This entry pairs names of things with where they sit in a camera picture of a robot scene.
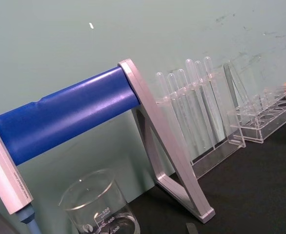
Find clear glass beaker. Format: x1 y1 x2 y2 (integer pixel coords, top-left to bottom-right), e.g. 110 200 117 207
59 168 141 234

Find black table cloth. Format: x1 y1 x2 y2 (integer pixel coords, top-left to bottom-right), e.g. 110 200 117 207
127 103 286 234

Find blue pipette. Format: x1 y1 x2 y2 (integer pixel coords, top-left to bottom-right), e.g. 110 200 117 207
16 204 40 234

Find pipette stand blue bar silver ends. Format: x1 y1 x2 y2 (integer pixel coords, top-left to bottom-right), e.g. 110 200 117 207
0 58 216 224

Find clear acrylic pipette rack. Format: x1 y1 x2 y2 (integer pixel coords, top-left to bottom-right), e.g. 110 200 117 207
154 62 247 180

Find small grey flat piece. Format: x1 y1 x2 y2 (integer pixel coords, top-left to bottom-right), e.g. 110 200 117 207
185 222 198 234

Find clear acrylic test tube rack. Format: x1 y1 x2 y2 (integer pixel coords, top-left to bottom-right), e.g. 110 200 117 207
226 86 286 144

